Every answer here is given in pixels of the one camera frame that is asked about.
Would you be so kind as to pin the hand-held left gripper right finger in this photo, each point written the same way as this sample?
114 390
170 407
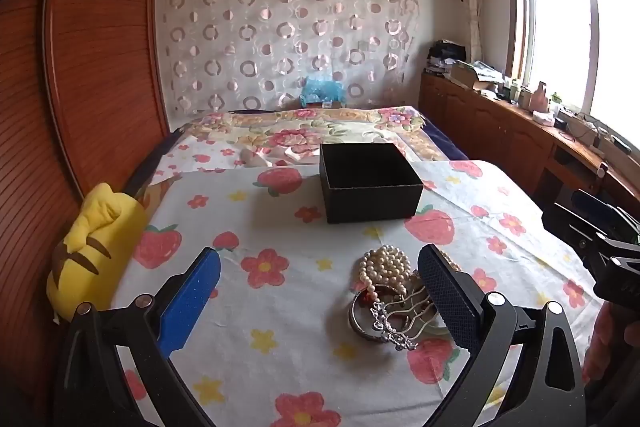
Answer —
445 302

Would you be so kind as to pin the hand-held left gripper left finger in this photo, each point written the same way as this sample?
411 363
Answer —
192 302

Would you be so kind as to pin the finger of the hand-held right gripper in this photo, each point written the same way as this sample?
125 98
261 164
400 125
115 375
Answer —
565 222
595 202

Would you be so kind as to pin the green jade bangle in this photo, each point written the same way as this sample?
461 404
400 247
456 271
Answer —
440 332

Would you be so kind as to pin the silver hair comb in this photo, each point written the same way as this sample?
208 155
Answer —
395 332

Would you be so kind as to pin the silver bangle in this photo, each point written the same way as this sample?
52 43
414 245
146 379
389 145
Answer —
356 322

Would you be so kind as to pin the black jewelry box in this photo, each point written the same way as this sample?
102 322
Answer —
370 202

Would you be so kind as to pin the person's right hand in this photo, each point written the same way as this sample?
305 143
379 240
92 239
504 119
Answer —
605 347

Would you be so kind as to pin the yellow plush toy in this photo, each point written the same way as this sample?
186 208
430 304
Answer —
100 247

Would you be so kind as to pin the pink bottle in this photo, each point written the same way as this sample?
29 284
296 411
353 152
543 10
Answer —
540 97

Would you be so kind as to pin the strawberry print bed sheet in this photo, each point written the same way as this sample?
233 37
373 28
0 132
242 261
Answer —
280 217

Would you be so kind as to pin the wooden cabinet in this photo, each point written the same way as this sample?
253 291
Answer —
480 127

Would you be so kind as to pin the dark blue blanket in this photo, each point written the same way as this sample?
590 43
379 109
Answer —
445 142

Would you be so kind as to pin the stack of books and papers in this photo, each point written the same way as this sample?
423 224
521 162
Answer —
475 74

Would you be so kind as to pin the window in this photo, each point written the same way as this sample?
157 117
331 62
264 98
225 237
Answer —
560 32

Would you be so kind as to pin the floral blanket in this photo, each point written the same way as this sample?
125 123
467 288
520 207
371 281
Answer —
300 137

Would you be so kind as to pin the pile of dark clothes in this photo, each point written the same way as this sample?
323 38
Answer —
445 54

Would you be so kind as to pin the small cardboard box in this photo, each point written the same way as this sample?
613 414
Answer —
332 104

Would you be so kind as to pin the blue plastic bag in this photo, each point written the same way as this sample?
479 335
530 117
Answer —
322 91

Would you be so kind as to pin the circle patterned curtain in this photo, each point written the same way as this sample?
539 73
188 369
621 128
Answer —
280 32

